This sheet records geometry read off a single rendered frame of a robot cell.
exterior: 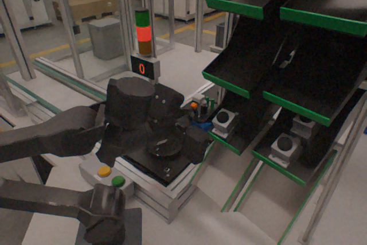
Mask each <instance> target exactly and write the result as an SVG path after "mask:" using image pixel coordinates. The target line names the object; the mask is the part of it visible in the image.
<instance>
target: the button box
mask: <svg viewBox="0 0 367 245"><path fill-rule="evenodd" d="M102 166H107V165H106V164H104V163H102V162H100V161H99V160H98V158H97V156H96V154H94V155H92V156H90V157H88V159H86V160H85V161H83V162H81V163H80V164H79V169H80V173H81V176H82V177H83V178H85V179H86V180H87V181H89V182H90V184H92V185H93V186H95V184H96V183H101V184H103V185H108V186H113V185H112V179H113V178H114V177H115V176H123V178H124V184H123V185H122V186H120V187H116V188H119V189H121V190H123V192H124V193H125V195H126V200H127V199H129V198H130V197H131V196H132V195H133V194H134V193H135V191H134V183H133V181H132V180H131V179H129V177H127V176H125V175H124V174H123V173H121V172H120V171H118V170H116V169H115V168H114V167H113V168H110V169H111V173H109V174H108V175H106V176H105V177H100V176H99V174H98V170H99V169H100V167H102Z"/></svg>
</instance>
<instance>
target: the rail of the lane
mask: <svg viewBox="0 0 367 245"><path fill-rule="evenodd" d="M26 108H27V109H28V114H29V116H30V118H31V120H32V122H33V123H34V124H35V125H38V124H40V123H43V122H45V121H47V120H48V119H50V118H51V117H54V116H55V114H54V113H53V112H51V111H49V110H48V109H46V108H44V107H43V106H41V105H40V104H39V103H37V102H35V101H34V102H32V104H29V103H28V104H27V105H26ZM100 146H101V144H99V143H96V146H95V147H94V149H93V151H92V152H90V153H89V154H86V155H80V156H79V158H81V159H82V160H83V161H85V160H86V159H88V157H90V156H92V155H94V154H95V153H96V152H97V151H98V149H99V147H100ZM114 168H115V169H116V170H118V171H120V172H121V173H123V174H124V175H125V176H127V177H129V179H131V180H132V181H133V183H134V191H135V193H134V194H133V195H132V196H131V197H133V198H134V199H135V200H137V201H139V203H141V204H142V205H143V206H144V207H146V208H148V209H149V210H150V211H151V212H152V213H153V214H156V215H157V216H158V217H160V218H161V220H163V221H165V222H166V223H167V224H170V223H171V222H172V221H173V220H174V219H175V218H176V217H177V215H178V197H177V195H176V194H175V193H174V192H172V191H170V190H168V189H167V188H166V187H165V186H163V185H161V184H160V183H158V182H157V181H155V180H154V179H153V178H151V177H150V176H148V175H147V174H148V173H147V170H146V169H145V168H143V167H141V166H140V165H138V164H136V163H134V164H133V166H132V165H131V164H129V163H128V162H127V161H125V160H124V159H122V158H121V157H118V158H116V160H115V164H114Z"/></svg>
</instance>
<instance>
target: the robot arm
mask: <svg viewBox="0 0 367 245"><path fill-rule="evenodd" d="M106 93H107V98H106V100H103V101H101V102H97V103H94V104H92V105H90V106H76V107H73V108H70V109H68V110H65V111H62V112H59V113H58V114H57V115H55V116H54V117H51V118H50V119H48V120H47V121H45V122H43V123H40V124H38V125H32V126H26V127H21V128H18V129H15V130H9V131H4V132H0V164H1V163H4V162H10V161H13V160H18V159H21V158H28V157H33V156H37V155H39V154H48V153H50V154H54V155H56V156H57V157H60V158H64V157H72V156H80V155H86V154H89V153H90V152H92V151H93V149H94V147H95V146H96V143H97V142H98V141H99V140H101V139H102V140H101V146H100V147H99V149H98V151H97V152H96V153H95V154H96V156H97V158H98V160H99V161H100V162H102V163H104V164H106V165H108V166H109V167H111V168H113V167H114V164H115V160H116V158H118V157H121V156H123V155H128V154H131V153H134V152H135V151H139V150H142V149H145V150H146V151H147V152H148V153H149V152H151V151H153V150H154V146H156V145H160V143H162V144H163V145H165V146H166V147H168V146H170V143H171V140H172V139H174V138H175V137H176V138H177V139H178V140H180V141H181V142H182V150H181V154H182V155H183V156H184V157H185V158H186V159H188V160H189V161H190V162H192V164H193V165H198V164H200V163H202V162H203V160H204V157H205V152H206V148H207V145H208V141H209V134H208V133H207V131H208V130H209V129H210V127H211V125H212V124H211V123H202V124H198V123H196V122H195V121H193V120H192V123H191V126H189V127H183V126H181V124H179V123H177V122H178V121H177V119H179V118H181V117H183V116H185V115H186V114H187V113H188V112H189V109H188V108H182V107H180V106H181V105H182V103H183V102H184V100H185V97H184V96H183V94H182V93H179V92H177V91H176V90H174V89H172V88H169V87H167V86H165V85H162V84H161V83H155V85H153V84H152V83H150V82H149V81H147V80H145V79H142V78H139V77H135V76H134V77H123V78H120V79H119V80H117V79H110V80H109V82H108V87H107V90H106ZM108 123H109V124H108ZM107 124H108V126H106V125H107ZM125 204H126V195H125V193H124V192H123V190H121V189H119V188H116V186H108V185H103V184H101V183H96V184H95V188H93V189H90V190H86V191H85V192H81V191H76V190H73V189H71V190H69V189H66V188H59V187H55V186H48V185H41V184H35V183H30V182H23V181H16V180H10V179H6V178H2V177H1V176H0V208H4V209H12V210H18V211H25V212H34V213H42V214H47V215H55V216H63V217H71V218H75V219H77V220H78V221H79V222H80V223H81V224H83V225H84V226H85V227H86V230H85V235H84V239H85V240H86V241H87V242H88V243H92V245H123V242H124V241H125V238H126V237H125V232H126V230H125V226H124V211H125Z"/></svg>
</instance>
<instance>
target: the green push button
mask: <svg viewBox="0 0 367 245"><path fill-rule="evenodd" d="M123 184H124V178H123V176H115V177H114V178H113V179H112V185H113V186H116V187H120V186H122V185H123Z"/></svg>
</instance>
